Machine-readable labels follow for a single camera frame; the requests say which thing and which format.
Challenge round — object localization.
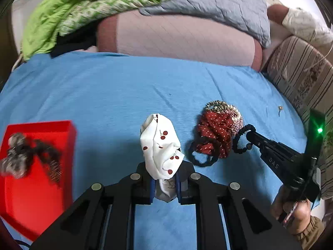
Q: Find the blue bed sheet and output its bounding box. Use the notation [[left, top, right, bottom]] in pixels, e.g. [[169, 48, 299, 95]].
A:
[[1, 51, 307, 198]]

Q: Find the black thin hair tie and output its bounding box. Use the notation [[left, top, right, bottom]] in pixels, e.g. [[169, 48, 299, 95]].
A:
[[187, 139, 219, 167]]

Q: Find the grey fuzzy scrunchie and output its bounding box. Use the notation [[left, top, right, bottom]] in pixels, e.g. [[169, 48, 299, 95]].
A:
[[1, 133, 29, 179]]

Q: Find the right hand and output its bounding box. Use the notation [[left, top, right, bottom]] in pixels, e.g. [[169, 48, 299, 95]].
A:
[[270, 185, 311, 235]]

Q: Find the white patterned cloth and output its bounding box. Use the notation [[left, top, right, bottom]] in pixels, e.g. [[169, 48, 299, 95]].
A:
[[282, 9, 332, 48]]

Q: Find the dark brown hair clip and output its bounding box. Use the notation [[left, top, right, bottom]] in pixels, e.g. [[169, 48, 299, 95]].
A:
[[26, 139, 62, 183]]

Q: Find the white cherry print scrunchie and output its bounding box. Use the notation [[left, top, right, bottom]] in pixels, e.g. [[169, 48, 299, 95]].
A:
[[140, 114, 185, 203]]

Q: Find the green quilt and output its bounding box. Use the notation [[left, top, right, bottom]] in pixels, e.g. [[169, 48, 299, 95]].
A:
[[21, 0, 168, 61]]

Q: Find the grey quilted pillow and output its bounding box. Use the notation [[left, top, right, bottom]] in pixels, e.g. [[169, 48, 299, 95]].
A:
[[139, 0, 271, 48]]

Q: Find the small gold earring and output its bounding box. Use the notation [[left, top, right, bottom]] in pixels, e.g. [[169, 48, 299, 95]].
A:
[[278, 106, 283, 116]]

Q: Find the striped beige cushion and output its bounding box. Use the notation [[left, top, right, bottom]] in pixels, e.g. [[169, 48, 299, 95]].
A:
[[267, 36, 332, 200]]

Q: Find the black beaded hair tie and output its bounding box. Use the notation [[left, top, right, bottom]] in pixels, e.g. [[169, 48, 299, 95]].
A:
[[231, 124, 257, 155]]

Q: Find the red polka dot scrunchie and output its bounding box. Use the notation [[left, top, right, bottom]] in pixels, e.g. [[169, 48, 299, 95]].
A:
[[195, 111, 233, 159]]

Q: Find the pink pillow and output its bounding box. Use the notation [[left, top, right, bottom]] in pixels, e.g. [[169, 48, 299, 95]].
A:
[[97, 10, 262, 71]]

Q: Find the red plastic tray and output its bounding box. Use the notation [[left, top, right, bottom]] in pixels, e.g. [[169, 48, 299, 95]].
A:
[[1, 121, 76, 241]]

